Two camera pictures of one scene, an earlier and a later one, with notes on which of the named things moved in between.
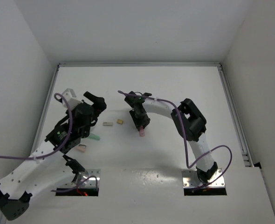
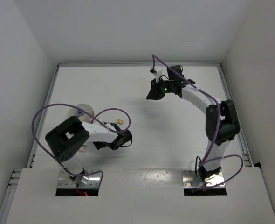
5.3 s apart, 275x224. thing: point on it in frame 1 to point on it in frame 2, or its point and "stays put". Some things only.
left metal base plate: (66, 176) stays put
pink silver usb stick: (81, 147) stays put
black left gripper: (99, 104) to (99, 144)
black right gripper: (140, 123) to (154, 94)
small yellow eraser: (120, 121) stays put
